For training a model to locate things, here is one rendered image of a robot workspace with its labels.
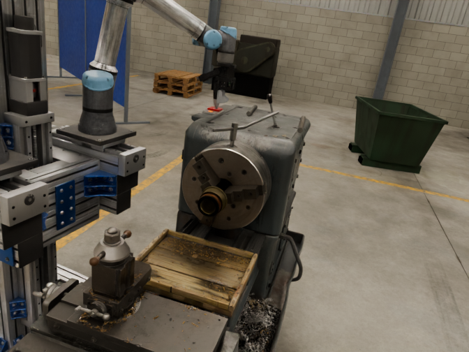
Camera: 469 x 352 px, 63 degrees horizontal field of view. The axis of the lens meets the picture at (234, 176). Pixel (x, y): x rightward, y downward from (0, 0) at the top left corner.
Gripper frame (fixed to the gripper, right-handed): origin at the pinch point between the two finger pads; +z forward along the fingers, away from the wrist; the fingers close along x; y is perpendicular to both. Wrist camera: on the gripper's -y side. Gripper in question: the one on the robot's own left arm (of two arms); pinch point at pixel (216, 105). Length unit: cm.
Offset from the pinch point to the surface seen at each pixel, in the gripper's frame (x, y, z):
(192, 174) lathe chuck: -50, 11, 16
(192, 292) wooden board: -86, 27, 37
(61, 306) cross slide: -111, 4, 31
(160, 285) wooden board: -86, 17, 37
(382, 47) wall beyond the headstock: 944, 126, -37
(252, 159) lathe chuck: -48, 31, 6
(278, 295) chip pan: -28, 48, 74
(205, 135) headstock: -33.9, 8.3, 5.5
